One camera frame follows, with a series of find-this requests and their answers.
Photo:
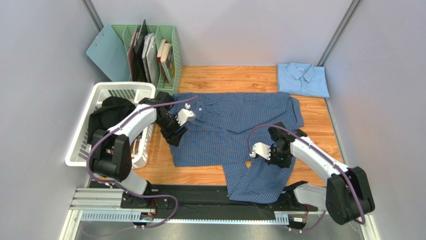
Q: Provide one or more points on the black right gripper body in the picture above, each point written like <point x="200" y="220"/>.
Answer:
<point x="279" y="160"/>

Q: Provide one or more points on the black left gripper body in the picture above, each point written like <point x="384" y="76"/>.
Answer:
<point x="169" y="125"/>

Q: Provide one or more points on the blue checked long sleeve shirt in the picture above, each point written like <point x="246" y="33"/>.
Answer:
<point x="225" y="127"/>

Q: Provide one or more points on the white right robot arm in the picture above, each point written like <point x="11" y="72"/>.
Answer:
<point x="346" y="196"/>

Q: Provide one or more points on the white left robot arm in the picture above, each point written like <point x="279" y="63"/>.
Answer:
<point x="110" y="158"/>

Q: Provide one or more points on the black shirt in basket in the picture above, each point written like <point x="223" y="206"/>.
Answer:
<point x="112" y="111"/>

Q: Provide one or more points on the dark brown folder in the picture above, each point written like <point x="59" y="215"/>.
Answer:
<point x="135" y="52"/>

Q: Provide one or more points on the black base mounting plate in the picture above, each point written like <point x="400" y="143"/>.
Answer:
<point x="194" y="202"/>

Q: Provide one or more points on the white paper folder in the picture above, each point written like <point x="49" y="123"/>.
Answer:
<point x="149" y="59"/>

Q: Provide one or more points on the folded light blue shirt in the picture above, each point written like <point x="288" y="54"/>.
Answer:
<point x="302" y="79"/>

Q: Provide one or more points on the green plastic file rack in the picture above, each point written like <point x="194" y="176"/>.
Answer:
<point x="168" y="32"/>

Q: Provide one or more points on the red spine book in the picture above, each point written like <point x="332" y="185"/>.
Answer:
<point x="165" y="57"/>

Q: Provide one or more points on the white plastic laundry basket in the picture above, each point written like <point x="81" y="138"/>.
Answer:
<point x="133" y="91"/>

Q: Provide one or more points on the light blue clipboard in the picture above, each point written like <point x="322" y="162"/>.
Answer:
<point x="108" y="53"/>

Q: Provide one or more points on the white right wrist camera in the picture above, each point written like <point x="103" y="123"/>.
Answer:
<point x="260" y="149"/>

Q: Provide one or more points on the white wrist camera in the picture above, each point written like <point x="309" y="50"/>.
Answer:
<point x="185" y="115"/>
<point x="260" y="149"/>

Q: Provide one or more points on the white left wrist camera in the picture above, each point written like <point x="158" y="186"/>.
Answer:
<point x="185" y="115"/>

